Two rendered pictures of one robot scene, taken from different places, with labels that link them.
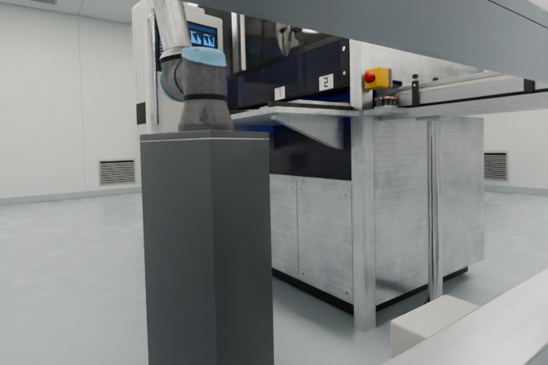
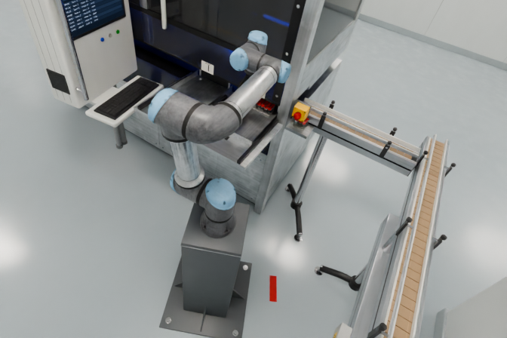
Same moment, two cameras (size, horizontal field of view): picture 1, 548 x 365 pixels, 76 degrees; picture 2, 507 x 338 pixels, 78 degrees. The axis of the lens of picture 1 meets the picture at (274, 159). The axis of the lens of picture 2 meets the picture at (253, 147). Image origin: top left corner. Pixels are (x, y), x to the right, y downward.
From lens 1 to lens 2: 1.35 m
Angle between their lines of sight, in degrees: 51
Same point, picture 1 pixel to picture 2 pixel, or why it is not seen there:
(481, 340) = not seen: outside the picture
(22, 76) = not seen: outside the picture
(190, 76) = (217, 214)
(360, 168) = (275, 153)
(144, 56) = (52, 30)
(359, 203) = (269, 167)
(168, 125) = (91, 87)
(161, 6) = (185, 164)
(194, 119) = (219, 233)
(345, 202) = (259, 163)
